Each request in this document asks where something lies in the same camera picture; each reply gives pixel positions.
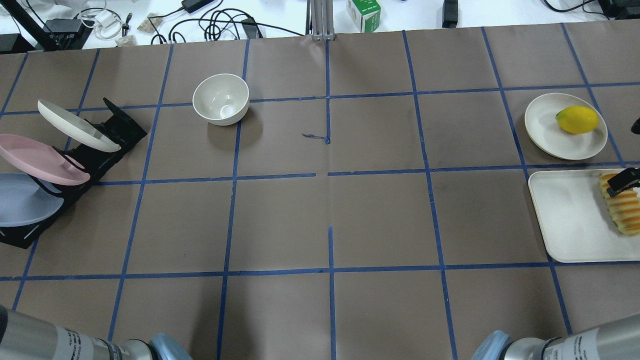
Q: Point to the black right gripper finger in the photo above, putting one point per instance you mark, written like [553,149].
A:
[625,180]

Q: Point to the striped yellow bread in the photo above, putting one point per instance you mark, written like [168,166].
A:
[624,209]

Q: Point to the light blue plate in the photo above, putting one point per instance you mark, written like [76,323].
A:
[23,202]

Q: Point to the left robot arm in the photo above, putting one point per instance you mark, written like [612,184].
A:
[25,337]

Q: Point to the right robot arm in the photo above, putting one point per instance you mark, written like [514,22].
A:
[614,340]

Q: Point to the cream plate with lemon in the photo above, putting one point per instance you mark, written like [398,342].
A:
[543,129]

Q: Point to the black plate rack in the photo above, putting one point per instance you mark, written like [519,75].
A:
[120,128]

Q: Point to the cream plate in rack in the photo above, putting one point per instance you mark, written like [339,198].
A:
[75,127]

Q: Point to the pink plate in rack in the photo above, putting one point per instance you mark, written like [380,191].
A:
[41,161]

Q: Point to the white rectangular tray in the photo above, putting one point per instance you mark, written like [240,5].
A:
[573,217]

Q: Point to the yellow lemon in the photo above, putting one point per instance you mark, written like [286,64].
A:
[577,119]

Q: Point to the green white carton box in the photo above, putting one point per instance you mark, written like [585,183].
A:
[365,14]

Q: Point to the black power adapter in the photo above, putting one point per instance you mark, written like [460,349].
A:
[251,28]

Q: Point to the cream ceramic bowl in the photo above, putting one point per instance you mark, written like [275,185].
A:
[222,99]

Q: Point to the aluminium frame post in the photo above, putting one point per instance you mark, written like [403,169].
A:
[320,20]

